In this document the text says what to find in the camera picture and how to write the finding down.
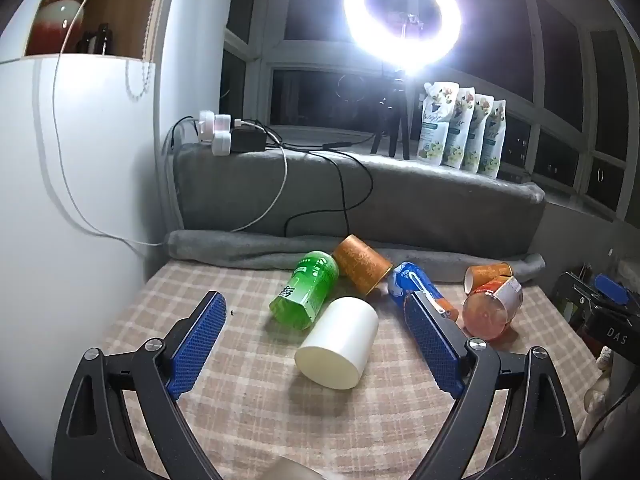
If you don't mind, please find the short white cable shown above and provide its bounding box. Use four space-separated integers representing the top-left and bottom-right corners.
232 119 289 232

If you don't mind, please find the black tripod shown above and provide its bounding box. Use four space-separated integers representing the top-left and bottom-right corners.
370 65 413 161

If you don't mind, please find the brown patterned cup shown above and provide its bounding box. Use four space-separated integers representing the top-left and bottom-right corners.
331 234 393 297

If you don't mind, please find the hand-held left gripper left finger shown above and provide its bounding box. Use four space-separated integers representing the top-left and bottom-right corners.
51 290 227 480

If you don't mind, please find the green plastic bottle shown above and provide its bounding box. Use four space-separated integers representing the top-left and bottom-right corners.
269 250 341 331

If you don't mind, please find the white plug adapter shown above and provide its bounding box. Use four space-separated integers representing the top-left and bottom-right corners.
210 131 234 157
198 110 231 142

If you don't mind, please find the clear orange cup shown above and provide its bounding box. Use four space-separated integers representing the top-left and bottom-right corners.
462 276 524 338

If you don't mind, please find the white green refill pouch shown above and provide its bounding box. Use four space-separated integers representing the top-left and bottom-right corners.
478 99 508 179
442 87 476 170
462 94 496 175
416 81 460 166

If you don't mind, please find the long white cable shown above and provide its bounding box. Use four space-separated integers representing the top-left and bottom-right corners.
47 0 168 247

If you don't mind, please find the small orange cup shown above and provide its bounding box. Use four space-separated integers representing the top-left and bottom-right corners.
464 262 515 295

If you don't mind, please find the black charger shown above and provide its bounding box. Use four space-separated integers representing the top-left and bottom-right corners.
231 127 269 152

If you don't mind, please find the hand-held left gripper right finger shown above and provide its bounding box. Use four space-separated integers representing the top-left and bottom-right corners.
403 291 582 480

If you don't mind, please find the white cup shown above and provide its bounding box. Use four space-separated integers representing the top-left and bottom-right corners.
294 296 379 391

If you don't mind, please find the plaid cloth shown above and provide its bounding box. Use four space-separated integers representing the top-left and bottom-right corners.
95 259 601 480

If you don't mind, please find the black cable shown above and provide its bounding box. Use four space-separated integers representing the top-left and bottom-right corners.
265 130 374 238

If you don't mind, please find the ring light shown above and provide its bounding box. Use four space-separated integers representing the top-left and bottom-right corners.
344 0 462 73

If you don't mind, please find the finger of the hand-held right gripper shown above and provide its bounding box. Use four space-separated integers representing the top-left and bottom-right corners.
593 274 640 313
551 271 601 322

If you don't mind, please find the grey folded blanket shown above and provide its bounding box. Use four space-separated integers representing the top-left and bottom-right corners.
172 142 547 267

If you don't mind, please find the white bead chain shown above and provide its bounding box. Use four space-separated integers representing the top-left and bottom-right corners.
125 0 169 99

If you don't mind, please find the dark bottle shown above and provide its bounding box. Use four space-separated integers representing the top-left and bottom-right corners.
75 22 114 56

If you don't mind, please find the rolled grey blanket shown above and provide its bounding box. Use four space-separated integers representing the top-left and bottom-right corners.
166 230 546 283

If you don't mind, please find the red white vase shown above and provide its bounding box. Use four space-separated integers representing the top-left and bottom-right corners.
25 0 93 56

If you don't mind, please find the white cabinet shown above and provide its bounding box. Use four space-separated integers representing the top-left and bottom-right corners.
0 0 182 461

